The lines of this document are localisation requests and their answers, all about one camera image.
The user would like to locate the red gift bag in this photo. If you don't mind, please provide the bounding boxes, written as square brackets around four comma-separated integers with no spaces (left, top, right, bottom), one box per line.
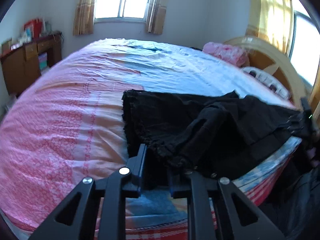
[24,18,43,38]

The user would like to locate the cream wooden headboard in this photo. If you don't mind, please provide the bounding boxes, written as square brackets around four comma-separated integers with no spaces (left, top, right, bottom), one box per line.
[225,36,307,109]

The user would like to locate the brown wooden desk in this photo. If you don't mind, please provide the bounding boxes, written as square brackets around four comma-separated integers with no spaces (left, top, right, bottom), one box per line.
[1,31,63,96]

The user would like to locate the boxes on desk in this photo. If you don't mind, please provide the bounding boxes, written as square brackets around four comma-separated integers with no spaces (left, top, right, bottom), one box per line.
[1,29,33,54]

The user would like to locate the left yellow curtain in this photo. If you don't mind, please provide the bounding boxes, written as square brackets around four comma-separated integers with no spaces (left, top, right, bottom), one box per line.
[73,0,95,36]

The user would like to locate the side yellow curtain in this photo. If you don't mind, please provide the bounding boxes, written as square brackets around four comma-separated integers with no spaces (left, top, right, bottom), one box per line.
[246,0,293,55]

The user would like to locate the right yellow curtain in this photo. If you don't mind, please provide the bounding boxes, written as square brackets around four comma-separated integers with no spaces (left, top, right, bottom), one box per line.
[145,0,168,35]

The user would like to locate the black pants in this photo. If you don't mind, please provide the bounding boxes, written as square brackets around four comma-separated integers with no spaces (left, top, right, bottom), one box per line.
[123,90,309,179]

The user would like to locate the back window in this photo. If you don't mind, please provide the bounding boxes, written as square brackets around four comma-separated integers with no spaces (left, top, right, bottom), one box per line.
[94,0,150,22]

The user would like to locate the blue pink bed sheet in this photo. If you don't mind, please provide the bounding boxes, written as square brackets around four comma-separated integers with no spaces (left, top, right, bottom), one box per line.
[1,38,293,239]

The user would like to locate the side window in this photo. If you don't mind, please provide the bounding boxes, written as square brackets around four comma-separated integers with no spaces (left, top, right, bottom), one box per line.
[290,0,319,87]

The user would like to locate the grey patterned pillow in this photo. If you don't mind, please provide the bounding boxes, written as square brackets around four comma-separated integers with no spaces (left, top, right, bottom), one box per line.
[242,67,291,100]

